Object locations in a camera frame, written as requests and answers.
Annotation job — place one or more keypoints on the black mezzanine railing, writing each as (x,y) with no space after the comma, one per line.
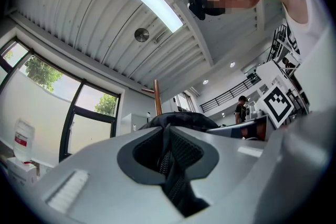
(231,93)

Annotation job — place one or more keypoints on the black head-mounted camera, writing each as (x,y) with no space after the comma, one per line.
(202,8)

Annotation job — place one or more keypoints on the clear water dispenser bottle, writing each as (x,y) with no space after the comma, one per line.
(24,139)

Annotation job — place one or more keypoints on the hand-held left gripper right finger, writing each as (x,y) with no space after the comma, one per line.
(249,178)

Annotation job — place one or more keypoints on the person's white shirt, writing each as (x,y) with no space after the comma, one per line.
(315,34)

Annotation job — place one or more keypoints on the round ceiling downlight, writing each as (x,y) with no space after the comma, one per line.
(205,81)
(232,64)

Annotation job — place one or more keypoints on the wooden coat rack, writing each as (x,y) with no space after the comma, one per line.
(158,99)

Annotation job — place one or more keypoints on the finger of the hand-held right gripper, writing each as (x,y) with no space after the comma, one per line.
(225,129)

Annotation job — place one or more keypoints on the grey metal locker cabinet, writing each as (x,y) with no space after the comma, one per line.
(134,123)

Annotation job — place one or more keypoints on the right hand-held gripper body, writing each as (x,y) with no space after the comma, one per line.
(278,105)

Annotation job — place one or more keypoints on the round metal ceiling fixture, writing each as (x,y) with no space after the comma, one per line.
(141,34)

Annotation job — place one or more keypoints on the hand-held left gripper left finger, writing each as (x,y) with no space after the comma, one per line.
(105,191)

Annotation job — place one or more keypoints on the black framed window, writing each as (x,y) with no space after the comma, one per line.
(65,102)

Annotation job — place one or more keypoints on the white water dispenser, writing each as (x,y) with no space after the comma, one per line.
(22,175)

